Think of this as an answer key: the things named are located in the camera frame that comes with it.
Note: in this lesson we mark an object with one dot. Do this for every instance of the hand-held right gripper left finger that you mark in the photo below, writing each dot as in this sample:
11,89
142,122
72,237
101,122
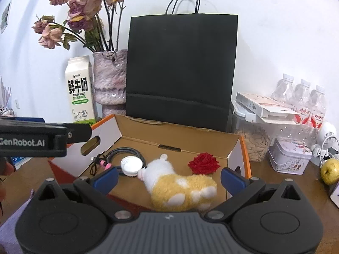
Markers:
107,181

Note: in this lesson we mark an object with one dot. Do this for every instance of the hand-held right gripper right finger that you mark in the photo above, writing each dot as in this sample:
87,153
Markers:
234,182

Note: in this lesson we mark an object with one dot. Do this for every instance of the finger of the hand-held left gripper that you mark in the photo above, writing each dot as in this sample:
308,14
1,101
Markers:
79,132

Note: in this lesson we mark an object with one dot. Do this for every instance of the red artificial rose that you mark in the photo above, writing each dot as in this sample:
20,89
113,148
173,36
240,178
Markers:
204,163

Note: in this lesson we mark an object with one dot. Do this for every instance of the red orange cardboard box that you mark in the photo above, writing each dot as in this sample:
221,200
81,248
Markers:
148,143

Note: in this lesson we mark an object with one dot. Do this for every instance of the white yellow plush sheep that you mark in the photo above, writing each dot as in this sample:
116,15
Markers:
177,187

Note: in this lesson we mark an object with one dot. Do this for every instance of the purple knitted pouch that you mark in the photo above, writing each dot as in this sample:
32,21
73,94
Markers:
16,215

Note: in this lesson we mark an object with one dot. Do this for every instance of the person's left hand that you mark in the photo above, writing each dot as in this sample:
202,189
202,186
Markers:
5,168

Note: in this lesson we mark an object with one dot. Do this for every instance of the white green milk carton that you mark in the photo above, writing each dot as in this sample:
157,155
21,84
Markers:
79,92

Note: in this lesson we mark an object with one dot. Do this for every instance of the clear container of seeds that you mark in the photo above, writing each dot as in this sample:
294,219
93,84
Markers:
254,143

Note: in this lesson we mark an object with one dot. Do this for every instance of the purple decorative plant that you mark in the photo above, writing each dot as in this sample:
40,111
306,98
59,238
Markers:
4,92

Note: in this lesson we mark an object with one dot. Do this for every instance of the white printed tin box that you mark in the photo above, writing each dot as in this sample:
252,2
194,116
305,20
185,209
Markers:
290,156

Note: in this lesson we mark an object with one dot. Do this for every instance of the purple mottled vase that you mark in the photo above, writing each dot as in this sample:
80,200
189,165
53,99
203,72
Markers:
111,79

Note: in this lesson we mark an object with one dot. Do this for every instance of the flat white cardboard box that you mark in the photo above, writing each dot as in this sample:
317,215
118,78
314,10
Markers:
267,107

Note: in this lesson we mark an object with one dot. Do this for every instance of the yellow green apple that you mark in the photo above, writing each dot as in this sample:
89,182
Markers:
330,172

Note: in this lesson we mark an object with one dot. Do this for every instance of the purple plastic bag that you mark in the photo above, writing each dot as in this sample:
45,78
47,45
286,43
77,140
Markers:
335,194

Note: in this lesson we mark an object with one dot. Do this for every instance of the small white fan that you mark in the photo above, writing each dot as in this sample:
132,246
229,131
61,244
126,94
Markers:
327,139

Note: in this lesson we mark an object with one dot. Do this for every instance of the black paper bag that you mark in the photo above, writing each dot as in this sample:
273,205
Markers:
180,68

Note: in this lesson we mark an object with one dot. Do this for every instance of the dried rose bouquet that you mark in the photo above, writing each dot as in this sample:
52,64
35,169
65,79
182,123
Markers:
82,8

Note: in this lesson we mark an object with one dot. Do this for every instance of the wall poster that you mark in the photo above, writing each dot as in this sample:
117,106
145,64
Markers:
5,16

